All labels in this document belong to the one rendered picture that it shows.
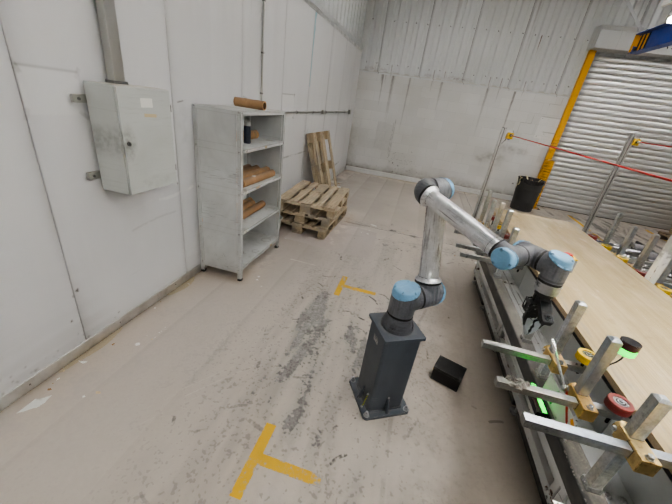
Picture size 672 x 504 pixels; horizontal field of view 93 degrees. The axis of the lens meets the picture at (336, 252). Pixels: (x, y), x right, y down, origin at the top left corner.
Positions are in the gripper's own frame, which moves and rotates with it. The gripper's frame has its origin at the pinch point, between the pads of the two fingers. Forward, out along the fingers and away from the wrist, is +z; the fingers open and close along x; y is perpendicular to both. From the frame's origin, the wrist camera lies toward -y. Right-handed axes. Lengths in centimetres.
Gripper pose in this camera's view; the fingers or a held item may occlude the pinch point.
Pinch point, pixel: (527, 333)
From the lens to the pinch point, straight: 163.3
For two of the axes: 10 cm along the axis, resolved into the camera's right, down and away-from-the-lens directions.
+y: 2.2, -4.0, 8.9
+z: -1.3, 8.9, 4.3
